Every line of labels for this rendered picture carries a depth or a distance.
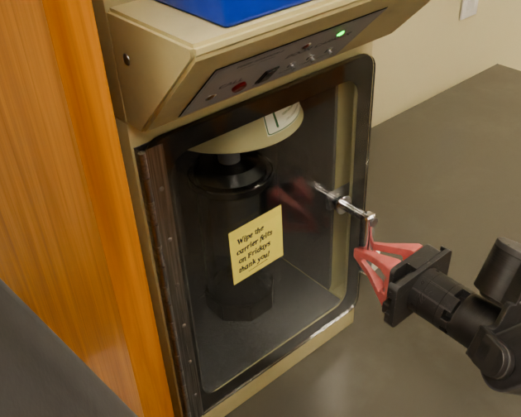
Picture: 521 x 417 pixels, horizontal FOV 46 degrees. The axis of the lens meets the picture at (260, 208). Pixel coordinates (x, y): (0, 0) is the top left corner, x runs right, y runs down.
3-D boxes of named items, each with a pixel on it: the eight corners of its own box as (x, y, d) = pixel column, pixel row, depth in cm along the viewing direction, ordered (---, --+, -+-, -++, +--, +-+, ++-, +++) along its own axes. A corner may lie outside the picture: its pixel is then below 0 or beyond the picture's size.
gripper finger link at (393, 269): (343, 238, 75) (403, 277, 69) (382, 214, 79) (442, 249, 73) (341, 279, 79) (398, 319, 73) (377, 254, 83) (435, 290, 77)
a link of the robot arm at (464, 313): (486, 370, 64) (507, 362, 68) (517, 313, 62) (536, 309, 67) (432, 333, 68) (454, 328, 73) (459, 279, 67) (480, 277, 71)
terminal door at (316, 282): (188, 419, 77) (139, 142, 54) (354, 303, 93) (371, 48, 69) (192, 424, 77) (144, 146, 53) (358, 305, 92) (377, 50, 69)
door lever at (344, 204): (346, 249, 83) (332, 257, 82) (350, 191, 78) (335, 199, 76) (376, 268, 80) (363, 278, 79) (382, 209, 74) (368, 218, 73)
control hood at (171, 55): (124, 125, 52) (102, 8, 47) (375, 28, 69) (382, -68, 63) (203, 178, 45) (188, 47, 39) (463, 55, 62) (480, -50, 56)
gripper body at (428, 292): (384, 280, 69) (438, 317, 65) (439, 241, 74) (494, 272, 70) (379, 320, 73) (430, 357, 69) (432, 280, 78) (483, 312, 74)
